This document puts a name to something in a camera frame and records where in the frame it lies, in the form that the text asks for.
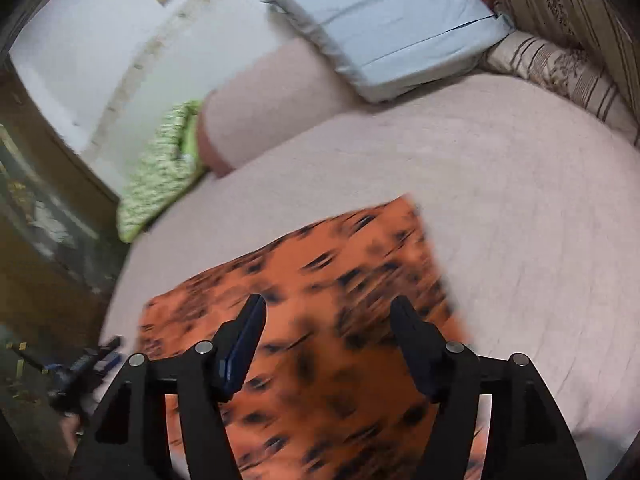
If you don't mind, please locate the orange black floral garment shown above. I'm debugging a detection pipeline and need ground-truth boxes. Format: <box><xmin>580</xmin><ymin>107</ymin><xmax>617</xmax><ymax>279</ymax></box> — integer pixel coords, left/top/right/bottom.
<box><xmin>138</xmin><ymin>196</ymin><xmax>464</xmax><ymax>479</ymax></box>

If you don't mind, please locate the pink quilted bed cover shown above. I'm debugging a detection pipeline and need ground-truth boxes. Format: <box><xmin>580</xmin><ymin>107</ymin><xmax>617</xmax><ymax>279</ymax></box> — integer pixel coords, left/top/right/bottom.
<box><xmin>102</xmin><ymin>74</ymin><xmax>639</xmax><ymax>479</ymax></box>

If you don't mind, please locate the dark wooden glass door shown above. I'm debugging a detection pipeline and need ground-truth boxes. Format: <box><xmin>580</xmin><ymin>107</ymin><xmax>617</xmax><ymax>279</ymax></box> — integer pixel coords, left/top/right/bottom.
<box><xmin>1</xmin><ymin>62</ymin><xmax>127</xmax><ymax>350</ymax></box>

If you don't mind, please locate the green patterned pillow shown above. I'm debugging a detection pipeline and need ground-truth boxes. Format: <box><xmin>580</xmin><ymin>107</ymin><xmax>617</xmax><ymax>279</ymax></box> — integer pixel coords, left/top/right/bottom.
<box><xmin>116</xmin><ymin>101</ymin><xmax>204</xmax><ymax>244</ymax></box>

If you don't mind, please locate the beige striped floral cushion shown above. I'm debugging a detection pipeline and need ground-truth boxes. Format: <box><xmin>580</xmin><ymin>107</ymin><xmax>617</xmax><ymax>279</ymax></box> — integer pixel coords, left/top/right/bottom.
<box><xmin>483</xmin><ymin>0</ymin><xmax>639</xmax><ymax>146</ymax></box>

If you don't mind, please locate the light blue pillow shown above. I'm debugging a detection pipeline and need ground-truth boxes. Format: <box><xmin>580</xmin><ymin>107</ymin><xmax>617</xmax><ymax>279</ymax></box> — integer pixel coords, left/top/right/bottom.
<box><xmin>264</xmin><ymin>0</ymin><xmax>514</xmax><ymax>103</ymax></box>

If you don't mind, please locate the pink brown bolster cushion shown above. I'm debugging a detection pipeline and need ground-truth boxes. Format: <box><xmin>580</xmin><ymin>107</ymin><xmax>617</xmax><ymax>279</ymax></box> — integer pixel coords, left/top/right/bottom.
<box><xmin>196</xmin><ymin>38</ymin><xmax>363</xmax><ymax>178</ymax></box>

